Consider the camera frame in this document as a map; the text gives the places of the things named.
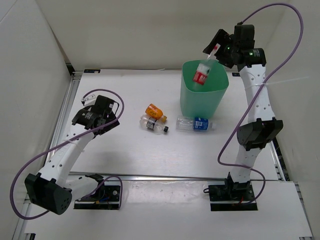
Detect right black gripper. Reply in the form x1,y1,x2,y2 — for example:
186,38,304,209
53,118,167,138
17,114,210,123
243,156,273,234
203,29,239,69

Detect clear bottle black label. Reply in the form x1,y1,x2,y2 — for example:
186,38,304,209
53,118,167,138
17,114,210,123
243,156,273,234
139,114,169,135

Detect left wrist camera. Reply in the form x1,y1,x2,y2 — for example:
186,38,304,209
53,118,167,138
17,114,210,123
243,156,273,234
91,95,115,116

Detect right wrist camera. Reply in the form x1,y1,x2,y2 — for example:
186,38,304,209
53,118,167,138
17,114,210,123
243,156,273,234
233,24,255,42

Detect clear bottle red label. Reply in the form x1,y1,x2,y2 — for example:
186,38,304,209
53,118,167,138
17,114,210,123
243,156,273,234
191,43,222,87

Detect orange plastic bottle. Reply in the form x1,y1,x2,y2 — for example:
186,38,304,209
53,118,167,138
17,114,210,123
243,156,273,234
145,103,167,123

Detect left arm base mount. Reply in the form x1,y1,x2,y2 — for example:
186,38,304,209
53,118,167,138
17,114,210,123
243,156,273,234
73,173,123,211

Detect clear bottle blue label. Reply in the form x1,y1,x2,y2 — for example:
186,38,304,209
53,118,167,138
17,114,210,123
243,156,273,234
176,116,217,132

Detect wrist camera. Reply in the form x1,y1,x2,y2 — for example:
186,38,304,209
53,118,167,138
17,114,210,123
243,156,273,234
233,24,255,42
91,95,115,116

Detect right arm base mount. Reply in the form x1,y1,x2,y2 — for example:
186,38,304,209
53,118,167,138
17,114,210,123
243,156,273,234
203,177,258,212

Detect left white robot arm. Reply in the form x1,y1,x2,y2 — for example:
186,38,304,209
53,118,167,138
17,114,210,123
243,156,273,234
24,95,120,215

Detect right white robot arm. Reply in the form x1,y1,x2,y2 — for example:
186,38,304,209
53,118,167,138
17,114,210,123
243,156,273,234
203,25,283,200

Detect green plastic bin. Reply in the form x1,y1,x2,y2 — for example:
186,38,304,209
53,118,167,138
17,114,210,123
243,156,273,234
180,59,229,119

